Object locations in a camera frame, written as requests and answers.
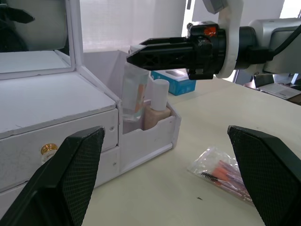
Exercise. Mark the beige foundation bottle white cap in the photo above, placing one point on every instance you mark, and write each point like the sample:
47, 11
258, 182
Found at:
157, 106

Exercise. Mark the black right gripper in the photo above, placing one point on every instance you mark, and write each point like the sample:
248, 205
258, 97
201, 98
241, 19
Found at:
204, 58

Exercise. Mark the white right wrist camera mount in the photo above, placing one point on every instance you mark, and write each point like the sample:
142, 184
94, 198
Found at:
229, 47

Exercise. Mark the pink brush set in bag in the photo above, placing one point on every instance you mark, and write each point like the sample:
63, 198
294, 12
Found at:
218, 171

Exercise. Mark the blue cardboard box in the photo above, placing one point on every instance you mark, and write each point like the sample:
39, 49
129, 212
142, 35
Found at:
178, 83

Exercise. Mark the white drawer with gold knob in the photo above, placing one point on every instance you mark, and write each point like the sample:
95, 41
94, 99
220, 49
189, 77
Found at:
23, 150

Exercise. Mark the white plain drawer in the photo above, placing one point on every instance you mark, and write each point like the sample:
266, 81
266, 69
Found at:
107, 164

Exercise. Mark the organizer mirror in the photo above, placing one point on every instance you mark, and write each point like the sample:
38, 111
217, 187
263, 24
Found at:
30, 30

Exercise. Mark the white makeup organizer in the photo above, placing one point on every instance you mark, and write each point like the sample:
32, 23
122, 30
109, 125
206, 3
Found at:
70, 99

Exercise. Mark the grey laptop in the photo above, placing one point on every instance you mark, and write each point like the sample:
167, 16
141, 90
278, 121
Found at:
275, 87

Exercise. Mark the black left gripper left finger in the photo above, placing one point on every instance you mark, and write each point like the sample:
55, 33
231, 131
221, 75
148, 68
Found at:
58, 183

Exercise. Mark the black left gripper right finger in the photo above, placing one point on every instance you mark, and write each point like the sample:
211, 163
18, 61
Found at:
270, 179

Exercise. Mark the clear plastic bottle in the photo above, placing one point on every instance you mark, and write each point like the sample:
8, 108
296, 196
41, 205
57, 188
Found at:
134, 94

